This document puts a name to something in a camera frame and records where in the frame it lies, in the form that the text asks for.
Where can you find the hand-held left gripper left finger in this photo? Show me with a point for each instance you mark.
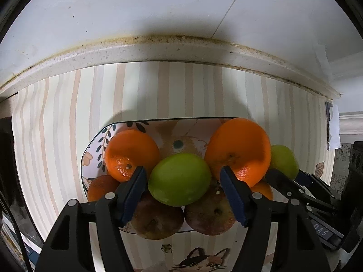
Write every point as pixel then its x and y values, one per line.
pixel 134 194

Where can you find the striped cat print table mat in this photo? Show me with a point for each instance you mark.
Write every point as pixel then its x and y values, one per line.
pixel 56 119

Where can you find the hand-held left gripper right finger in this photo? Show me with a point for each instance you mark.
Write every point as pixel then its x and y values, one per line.
pixel 232 195

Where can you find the white folded cloth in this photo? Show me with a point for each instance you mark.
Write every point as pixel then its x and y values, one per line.
pixel 334 127

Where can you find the brown green apple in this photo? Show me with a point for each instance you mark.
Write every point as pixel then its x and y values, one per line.
pixel 157 222

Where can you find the dark reddish orange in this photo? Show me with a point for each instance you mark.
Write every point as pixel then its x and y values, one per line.
pixel 100 188

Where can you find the oval floral ceramic plate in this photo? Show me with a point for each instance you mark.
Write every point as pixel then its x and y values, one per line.
pixel 181 136

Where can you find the medium orange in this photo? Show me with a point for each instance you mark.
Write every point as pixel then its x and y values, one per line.
pixel 262 191

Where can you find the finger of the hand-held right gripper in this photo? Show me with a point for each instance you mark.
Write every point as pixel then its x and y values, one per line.
pixel 305 178
pixel 279 182

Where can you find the reddish brown apple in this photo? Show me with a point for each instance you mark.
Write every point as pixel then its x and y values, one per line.
pixel 209 216

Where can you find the bumpy mandarin orange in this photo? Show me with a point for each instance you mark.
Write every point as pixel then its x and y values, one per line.
pixel 132 153

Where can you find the large orange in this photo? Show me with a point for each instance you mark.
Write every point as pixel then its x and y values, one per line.
pixel 238 147

